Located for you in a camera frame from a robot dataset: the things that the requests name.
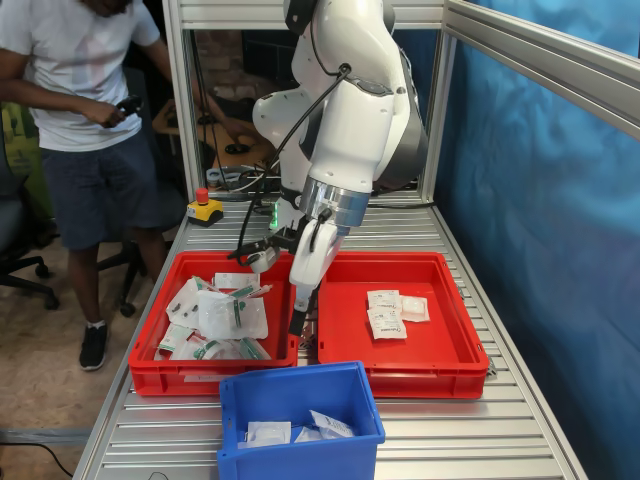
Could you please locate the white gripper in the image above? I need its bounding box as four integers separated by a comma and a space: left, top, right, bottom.
288, 218, 347, 337

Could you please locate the black handheld controller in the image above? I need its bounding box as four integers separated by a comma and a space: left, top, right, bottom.
113, 95, 145, 126

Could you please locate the person left forearm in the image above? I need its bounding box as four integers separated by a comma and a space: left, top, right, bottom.
164, 54, 247, 142

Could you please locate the person right forearm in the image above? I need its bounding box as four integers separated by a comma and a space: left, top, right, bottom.
0, 74, 109, 122

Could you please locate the red box with bandages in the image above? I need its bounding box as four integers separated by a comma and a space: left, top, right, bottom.
317, 251, 491, 400

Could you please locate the red box with syringes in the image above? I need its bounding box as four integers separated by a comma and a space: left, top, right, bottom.
127, 249, 301, 398

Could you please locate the person right hand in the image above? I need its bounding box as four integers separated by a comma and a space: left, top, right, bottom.
93, 101, 127, 130

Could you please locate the clear plastic syringe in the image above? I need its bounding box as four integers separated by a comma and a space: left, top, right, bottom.
227, 282, 275, 301

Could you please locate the green syringe pack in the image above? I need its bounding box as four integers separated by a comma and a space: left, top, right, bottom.
234, 336, 273, 361

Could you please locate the flat paper syringe pack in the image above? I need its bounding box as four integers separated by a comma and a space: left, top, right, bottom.
213, 272, 263, 291

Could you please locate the blue storage bin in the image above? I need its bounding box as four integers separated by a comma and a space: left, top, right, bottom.
216, 360, 387, 480

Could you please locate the clear pack with green filter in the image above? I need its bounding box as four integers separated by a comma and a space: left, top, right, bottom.
169, 337, 244, 362
196, 291, 270, 341

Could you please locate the green label paper pack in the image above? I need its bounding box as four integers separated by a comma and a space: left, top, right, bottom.
157, 323, 195, 354

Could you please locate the yellow emergency stop button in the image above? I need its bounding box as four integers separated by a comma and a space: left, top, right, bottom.
186, 188, 225, 229

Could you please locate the wooden desk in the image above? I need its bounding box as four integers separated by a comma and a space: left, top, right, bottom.
152, 97, 281, 171

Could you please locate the grey office chair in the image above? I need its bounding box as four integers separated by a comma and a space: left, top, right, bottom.
97, 64, 187, 319

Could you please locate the blue curtain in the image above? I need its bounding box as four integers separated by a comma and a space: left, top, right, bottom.
399, 0, 640, 480

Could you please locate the person in white t-shirt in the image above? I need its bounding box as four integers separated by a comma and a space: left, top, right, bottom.
0, 0, 256, 372

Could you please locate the perforated metal bracket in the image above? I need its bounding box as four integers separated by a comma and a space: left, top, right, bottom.
298, 319, 319, 351

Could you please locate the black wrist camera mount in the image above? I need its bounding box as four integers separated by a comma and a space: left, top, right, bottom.
227, 224, 301, 275

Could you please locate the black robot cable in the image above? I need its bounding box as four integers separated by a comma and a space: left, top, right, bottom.
227, 0, 354, 261

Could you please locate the aluminium cell frame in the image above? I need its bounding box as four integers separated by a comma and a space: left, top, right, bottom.
162, 0, 640, 251

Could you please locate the black floor cable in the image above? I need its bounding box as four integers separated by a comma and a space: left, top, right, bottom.
0, 439, 76, 479

